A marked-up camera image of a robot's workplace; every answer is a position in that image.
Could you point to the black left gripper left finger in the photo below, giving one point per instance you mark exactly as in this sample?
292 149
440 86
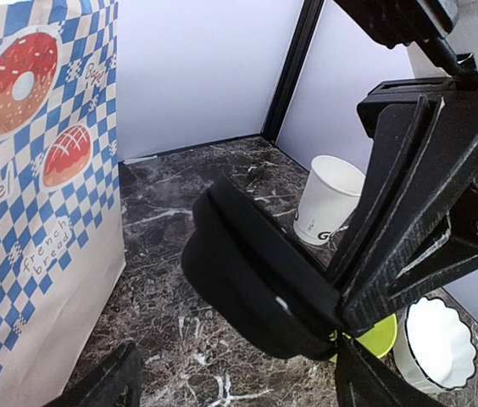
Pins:
117 381

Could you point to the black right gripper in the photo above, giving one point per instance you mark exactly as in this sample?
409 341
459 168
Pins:
416 224

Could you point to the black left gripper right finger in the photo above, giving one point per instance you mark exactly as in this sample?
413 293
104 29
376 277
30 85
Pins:
363 380

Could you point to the black coffee cup lid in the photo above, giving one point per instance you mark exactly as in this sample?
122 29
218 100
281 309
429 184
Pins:
260 278

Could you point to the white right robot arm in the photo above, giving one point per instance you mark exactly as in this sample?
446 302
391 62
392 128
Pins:
446 32

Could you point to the lime green bowl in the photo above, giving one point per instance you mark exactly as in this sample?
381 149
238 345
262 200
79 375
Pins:
380 339

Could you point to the white scalloped ceramic bowl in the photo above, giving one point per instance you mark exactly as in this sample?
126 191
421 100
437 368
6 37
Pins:
434 351

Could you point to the checkered blue paper bag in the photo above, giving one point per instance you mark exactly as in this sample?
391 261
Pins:
61 243

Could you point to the black right frame post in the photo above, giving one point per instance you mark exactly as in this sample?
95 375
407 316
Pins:
292 68

